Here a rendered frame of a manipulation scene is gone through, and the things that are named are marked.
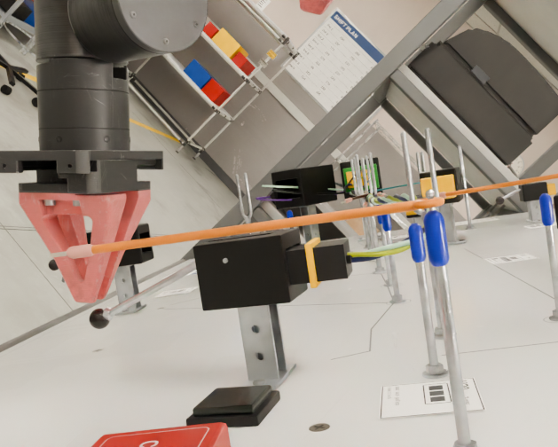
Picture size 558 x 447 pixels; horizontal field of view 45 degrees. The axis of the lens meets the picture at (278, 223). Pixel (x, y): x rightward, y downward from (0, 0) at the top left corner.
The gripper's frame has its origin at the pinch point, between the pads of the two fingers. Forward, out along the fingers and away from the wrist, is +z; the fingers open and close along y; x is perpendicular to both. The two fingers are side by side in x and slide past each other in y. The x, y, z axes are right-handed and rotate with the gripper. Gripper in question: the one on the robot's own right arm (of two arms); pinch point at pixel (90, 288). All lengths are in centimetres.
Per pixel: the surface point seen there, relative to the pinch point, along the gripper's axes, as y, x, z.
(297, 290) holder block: -0.1, -14.4, -0.7
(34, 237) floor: 217, 170, 28
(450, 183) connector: 55, -20, -5
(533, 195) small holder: 77, -32, -2
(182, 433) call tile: -17.2, -14.8, 1.1
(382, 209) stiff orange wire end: -12.2, -21.2, -6.7
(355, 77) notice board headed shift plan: 754, 125, -97
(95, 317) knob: -0.5, -0.7, 1.8
